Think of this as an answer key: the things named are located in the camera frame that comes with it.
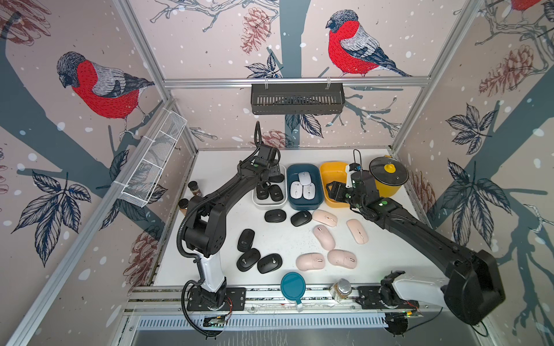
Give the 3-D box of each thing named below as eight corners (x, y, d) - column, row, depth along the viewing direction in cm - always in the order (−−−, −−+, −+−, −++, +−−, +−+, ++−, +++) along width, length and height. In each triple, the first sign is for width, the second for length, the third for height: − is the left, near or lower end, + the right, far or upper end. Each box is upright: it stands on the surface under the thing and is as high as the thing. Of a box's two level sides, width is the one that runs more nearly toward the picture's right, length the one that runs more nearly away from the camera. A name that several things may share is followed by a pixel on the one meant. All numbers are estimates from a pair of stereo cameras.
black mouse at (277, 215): (264, 222, 94) (264, 220, 93) (265, 211, 98) (264, 209, 96) (286, 222, 94) (286, 220, 92) (285, 211, 97) (285, 209, 96)
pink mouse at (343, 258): (327, 262, 83) (328, 260, 81) (328, 248, 87) (329, 246, 84) (354, 269, 81) (356, 267, 79) (355, 255, 85) (357, 253, 82)
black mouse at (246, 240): (236, 250, 87) (235, 249, 85) (243, 229, 92) (242, 227, 91) (249, 253, 86) (249, 251, 84) (256, 232, 92) (255, 230, 90)
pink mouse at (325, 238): (325, 253, 86) (326, 251, 84) (311, 229, 92) (311, 227, 90) (337, 246, 87) (338, 244, 85) (322, 223, 94) (323, 221, 92)
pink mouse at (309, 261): (296, 270, 82) (296, 268, 79) (295, 255, 85) (296, 252, 83) (324, 270, 82) (326, 268, 79) (323, 255, 85) (324, 252, 83)
